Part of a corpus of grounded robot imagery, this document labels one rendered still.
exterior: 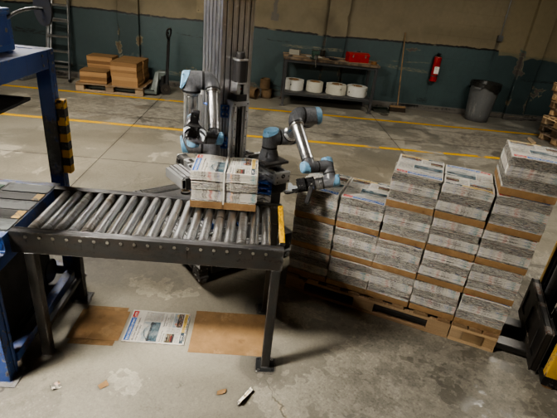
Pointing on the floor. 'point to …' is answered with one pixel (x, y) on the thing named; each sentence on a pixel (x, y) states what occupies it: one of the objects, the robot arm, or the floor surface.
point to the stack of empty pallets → (550, 121)
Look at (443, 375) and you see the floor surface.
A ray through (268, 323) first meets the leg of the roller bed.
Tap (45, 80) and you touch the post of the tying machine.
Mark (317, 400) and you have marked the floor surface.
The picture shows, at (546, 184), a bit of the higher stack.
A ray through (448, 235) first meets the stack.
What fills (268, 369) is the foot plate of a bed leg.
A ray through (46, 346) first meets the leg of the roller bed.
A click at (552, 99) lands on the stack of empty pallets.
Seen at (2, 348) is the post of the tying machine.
